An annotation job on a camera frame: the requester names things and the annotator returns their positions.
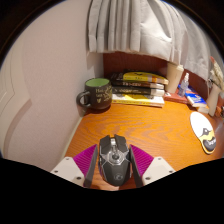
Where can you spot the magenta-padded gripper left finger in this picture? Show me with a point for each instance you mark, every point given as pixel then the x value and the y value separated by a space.
pixel 68 168

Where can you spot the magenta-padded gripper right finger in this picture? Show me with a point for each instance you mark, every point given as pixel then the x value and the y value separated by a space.
pixel 156 168

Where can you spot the black grey computer mouse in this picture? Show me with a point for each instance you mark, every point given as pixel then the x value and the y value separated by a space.
pixel 114 160

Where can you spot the white mouse pad, yellow-black rest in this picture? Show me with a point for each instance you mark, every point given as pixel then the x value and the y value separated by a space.
pixel 200 128

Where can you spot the red-brown book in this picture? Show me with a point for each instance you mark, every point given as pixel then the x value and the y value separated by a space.
pixel 175 98

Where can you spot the dark mug, green inside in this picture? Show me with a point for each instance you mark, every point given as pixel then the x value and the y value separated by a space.
pixel 98 96

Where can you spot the blue cover book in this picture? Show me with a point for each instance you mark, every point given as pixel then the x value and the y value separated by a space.
pixel 196 99

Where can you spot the clear spray bottle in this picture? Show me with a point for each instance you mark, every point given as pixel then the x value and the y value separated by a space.
pixel 182 88

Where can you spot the white pitcher vase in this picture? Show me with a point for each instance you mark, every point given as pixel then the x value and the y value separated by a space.
pixel 213 100

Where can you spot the beige lidded tumbler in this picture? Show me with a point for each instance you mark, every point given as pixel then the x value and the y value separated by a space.
pixel 174 78

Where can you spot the black and yellow cover book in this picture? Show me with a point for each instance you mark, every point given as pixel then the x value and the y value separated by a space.
pixel 140 77

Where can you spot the white curtain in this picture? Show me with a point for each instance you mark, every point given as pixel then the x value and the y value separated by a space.
pixel 143 23

